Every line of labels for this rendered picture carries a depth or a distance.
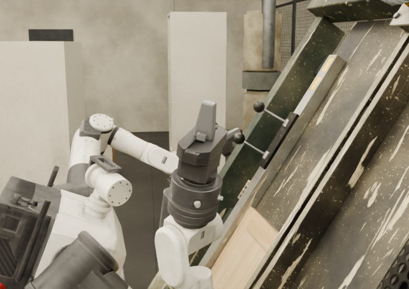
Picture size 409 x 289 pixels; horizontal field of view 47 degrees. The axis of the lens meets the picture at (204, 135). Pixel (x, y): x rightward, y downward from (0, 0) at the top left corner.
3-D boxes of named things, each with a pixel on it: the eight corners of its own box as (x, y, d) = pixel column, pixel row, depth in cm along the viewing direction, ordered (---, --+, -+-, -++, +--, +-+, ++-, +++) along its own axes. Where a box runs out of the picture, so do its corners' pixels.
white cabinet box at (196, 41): (170, 188, 570) (167, 15, 530) (216, 186, 577) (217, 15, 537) (172, 204, 511) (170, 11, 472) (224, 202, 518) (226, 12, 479)
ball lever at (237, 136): (266, 162, 150) (232, 140, 152) (273, 152, 149) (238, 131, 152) (266, 162, 146) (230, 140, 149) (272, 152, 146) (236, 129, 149)
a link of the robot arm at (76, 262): (84, 339, 83) (30, 285, 82) (82, 329, 91) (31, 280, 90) (132, 287, 87) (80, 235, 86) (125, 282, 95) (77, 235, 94)
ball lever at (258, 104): (286, 131, 149) (251, 109, 152) (293, 120, 149) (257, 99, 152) (286, 129, 145) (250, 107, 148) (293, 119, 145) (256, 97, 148)
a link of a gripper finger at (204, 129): (218, 104, 73) (212, 139, 76) (199, 99, 74) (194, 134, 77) (215, 107, 72) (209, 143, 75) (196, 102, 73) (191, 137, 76)
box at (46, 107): (25, 232, 436) (10, 41, 402) (90, 229, 443) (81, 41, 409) (-6, 280, 348) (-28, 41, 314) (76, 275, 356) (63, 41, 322)
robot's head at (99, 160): (97, 201, 106) (103, 170, 104) (80, 185, 112) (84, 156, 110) (121, 198, 111) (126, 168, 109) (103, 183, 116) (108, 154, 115)
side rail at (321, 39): (184, 278, 179) (160, 267, 176) (337, 33, 175) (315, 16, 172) (187, 286, 174) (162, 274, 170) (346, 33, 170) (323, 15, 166)
